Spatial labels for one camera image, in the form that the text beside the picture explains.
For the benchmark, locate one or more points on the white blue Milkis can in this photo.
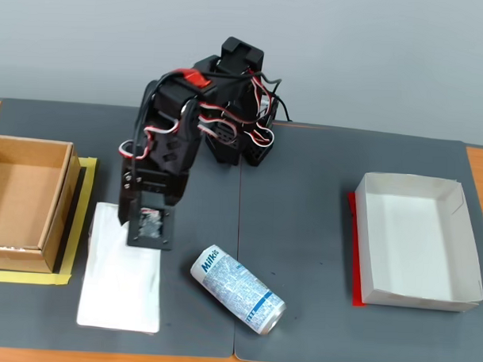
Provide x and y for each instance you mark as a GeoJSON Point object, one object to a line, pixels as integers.
{"type": "Point", "coordinates": [234, 286]}

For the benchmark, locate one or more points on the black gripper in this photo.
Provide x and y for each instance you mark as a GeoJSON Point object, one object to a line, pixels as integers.
{"type": "Point", "coordinates": [124, 202]}

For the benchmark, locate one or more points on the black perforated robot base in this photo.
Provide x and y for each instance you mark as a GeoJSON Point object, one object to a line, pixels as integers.
{"type": "Point", "coordinates": [234, 149]}

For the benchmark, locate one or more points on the white packaged sandwich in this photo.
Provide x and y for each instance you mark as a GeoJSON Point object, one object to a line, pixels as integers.
{"type": "Point", "coordinates": [118, 288]}

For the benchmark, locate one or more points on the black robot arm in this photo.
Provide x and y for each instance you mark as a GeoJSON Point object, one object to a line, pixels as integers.
{"type": "Point", "coordinates": [213, 92]}

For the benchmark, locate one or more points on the gray table mat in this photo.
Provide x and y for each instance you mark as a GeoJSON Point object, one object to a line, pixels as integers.
{"type": "Point", "coordinates": [304, 211]}
{"type": "Point", "coordinates": [30, 312]}

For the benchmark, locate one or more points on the yellow tape frame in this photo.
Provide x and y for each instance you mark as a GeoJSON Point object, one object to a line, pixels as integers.
{"type": "Point", "coordinates": [84, 207]}

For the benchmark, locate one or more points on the brown cardboard box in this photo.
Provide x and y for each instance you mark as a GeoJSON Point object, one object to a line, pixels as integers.
{"type": "Point", "coordinates": [27, 193]}

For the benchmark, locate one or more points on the gray paper box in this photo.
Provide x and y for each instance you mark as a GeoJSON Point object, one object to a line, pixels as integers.
{"type": "Point", "coordinates": [414, 242]}

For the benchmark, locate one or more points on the red paper sheet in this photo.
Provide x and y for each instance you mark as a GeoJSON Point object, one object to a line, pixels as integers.
{"type": "Point", "coordinates": [354, 248]}

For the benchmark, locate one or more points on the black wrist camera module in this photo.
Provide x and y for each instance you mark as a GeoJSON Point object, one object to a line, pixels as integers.
{"type": "Point", "coordinates": [150, 225]}

